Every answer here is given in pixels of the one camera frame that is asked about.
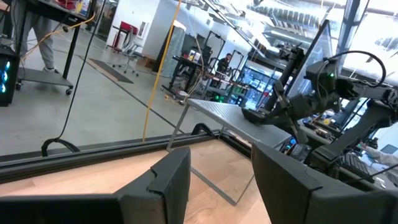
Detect grey perforated metal shelf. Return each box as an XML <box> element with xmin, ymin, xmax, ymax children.
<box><xmin>166</xmin><ymin>98</ymin><xmax>293</xmax><ymax>207</ymax></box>

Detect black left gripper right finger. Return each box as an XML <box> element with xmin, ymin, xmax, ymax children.
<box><xmin>251</xmin><ymin>142</ymin><xmax>323</xmax><ymax>224</ymax></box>

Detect red seat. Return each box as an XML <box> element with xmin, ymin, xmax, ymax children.
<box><xmin>119</xmin><ymin>21</ymin><xmax>139</xmax><ymax>35</ymax></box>

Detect black computer monitor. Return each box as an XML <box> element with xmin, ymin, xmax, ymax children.
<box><xmin>285</xmin><ymin>19</ymin><xmax>334</xmax><ymax>101</ymax></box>

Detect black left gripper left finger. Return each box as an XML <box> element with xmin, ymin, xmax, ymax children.
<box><xmin>114</xmin><ymin>146</ymin><xmax>192</xmax><ymax>224</ymax></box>

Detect yellow hanging power cord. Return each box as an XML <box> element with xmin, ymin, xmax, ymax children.
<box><xmin>142</xmin><ymin>0</ymin><xmax>183</xmax><ymax>143</ymax></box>

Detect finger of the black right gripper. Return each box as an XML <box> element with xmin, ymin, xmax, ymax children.
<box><xmin>259</xmin><ymin>105</ymin><xmax>289</xmax><ymax>118</ymax></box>
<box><xmin>261</xmin><ymin>113</ymin><xmax>295</xmax><ymax>127</ymax></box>

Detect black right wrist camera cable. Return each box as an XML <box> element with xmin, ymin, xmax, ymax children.
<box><xmin>323</xmin><ymin>49</ymin><xmax>387</xmax><ymax>88</ymax></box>

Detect white picture frame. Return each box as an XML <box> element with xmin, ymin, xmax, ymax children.
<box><xmin>136</xmin><ymin>21</ymin><xmax>147</xmax><ymax>39</ymax></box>

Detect dark floor mat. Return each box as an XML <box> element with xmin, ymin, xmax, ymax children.
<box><xmin>88</xmin><ymin>58</ymin><xmax>135</xmax><ymax>85</ymax></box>

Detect black rolling workbench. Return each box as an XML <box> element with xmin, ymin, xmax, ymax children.
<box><xmin>12</xmin><ymin>0</ymin><xmax>97</xmax><ymax>96</ymax></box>

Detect black computer tower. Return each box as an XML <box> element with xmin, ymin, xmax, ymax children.
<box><xmin>0</xmin><ymin>46</ymin><xmax>20</xmax><ymax>108</ymax></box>

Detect black hanging power cable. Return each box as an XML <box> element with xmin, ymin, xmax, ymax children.
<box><xmin>41</xmin><ymin>0</ymin><xmax>107</xmax><ymax>157</ymax></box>

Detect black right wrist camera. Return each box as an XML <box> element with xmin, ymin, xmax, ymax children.
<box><xmin>305</xmin><ymin>60</ymin><xmax>340</xmax><ymax>94</ymax></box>

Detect grey office chair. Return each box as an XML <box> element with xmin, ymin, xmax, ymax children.
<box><xmin>111</xmin><ymin>26</ymin><xmax>146</xmax><ymax>77</ymax></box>

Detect person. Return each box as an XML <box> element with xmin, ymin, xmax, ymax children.
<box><xmin>8</xmin><ymin>0</ymin><xmax>60</xmax><ymax>74</ymax></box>
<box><xmin>216</xmin><ymin>52</ymin><xmax>233</xmax><ymax>75</ymax></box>
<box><xmin>359</xmin><ymin>141</ymin><xmax>398</xmax><ymax>167</ymax></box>

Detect grey partition panel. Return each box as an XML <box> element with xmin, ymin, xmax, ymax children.
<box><xmin>160</xmin><ymin>20</ymin><xmax>187</xmax><ymax>78</ymax></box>

